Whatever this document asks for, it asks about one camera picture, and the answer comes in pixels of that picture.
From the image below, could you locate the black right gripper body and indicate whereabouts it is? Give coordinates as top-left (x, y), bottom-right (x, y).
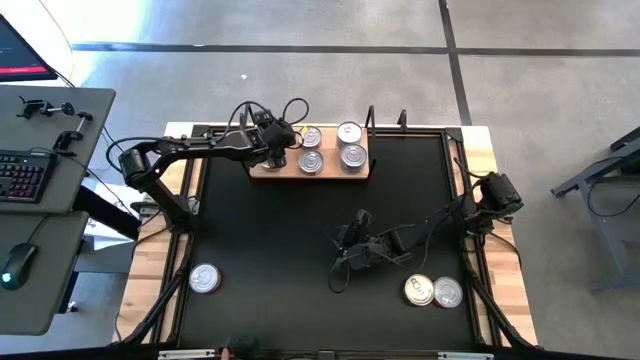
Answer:
top-left (333, 234), bottom-right (386, 272)

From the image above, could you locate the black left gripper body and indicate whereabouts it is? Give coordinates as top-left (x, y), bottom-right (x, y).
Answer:
top-left (262, 119), bottom-right (297, 156)

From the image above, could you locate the red-labelled tuna can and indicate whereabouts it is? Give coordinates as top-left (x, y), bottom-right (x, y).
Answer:
top-left (299, 125), bottom-right (324, 150)
top-left (297, 148), bottom-right (325, 176)
top-left (432, 276), bottom-right (464, 309)
top-left (188, 262), bottom-right (222, 295)

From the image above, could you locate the green-labelled can silver lid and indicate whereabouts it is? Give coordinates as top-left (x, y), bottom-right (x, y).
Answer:
top-left (335, 120), bottom-right (364, 148)
top-left (339, 143), bottom-right (369, 171)

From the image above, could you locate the blue-labelled seafood can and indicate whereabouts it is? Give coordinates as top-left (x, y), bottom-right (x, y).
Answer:
top-left (403, 273), bottom-right (436, 307)

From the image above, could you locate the black table mat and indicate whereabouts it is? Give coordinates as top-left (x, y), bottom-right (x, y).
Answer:
top-left (178, 130), bottom-right (477, 351)

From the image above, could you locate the person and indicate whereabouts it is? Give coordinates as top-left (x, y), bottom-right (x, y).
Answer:
top-left (215, 335), bottom-right (262, 359)

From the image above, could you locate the black screw clamp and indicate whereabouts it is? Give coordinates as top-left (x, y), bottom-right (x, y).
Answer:
top-left (17, 95), bottom-right (76, 120)
top-left (52, 110), bottom-right (95, 153)

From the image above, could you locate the grey desk top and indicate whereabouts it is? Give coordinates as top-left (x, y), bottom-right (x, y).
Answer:
top-left (0, 209), bottom-right (91, 337)
top-left (0, 84), bottom-right (117, 216)

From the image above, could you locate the black backlit keyboard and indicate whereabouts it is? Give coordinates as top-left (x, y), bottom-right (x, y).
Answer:
top-left (0, 149), bottom-right (57, 205)

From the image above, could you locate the black computer monitor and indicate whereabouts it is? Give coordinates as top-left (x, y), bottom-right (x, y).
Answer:
top-left (0, 13), bottom-right (59, 83)

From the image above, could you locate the black computer mouse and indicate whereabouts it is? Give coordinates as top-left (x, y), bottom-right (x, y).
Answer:
top-left (0, 243), bottom-right (39, 291)

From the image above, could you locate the wooden shelf with black frame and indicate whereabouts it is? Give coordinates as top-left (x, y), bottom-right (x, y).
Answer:
top-left (237, 102), bottom-right (378, 180)

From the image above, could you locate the black aluminium table frame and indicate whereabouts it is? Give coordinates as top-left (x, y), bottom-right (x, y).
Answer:
top-left (110, 122), bottom-right (544, 360)

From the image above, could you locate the grey arm base bracket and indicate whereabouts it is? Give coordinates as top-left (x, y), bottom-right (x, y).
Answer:
top-left (130, 201), bottom-right (156, 219)

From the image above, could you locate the silver aluminium bracket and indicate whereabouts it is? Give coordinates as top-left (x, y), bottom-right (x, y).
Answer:
top-left (437, 351), bottom-right (495, 360)
top-left (157, 349), bottom-right (216, 360)

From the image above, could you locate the grey metal table frame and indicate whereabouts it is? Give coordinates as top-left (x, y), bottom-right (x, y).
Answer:
top-left (549, 127), bottom-right (640, 294)

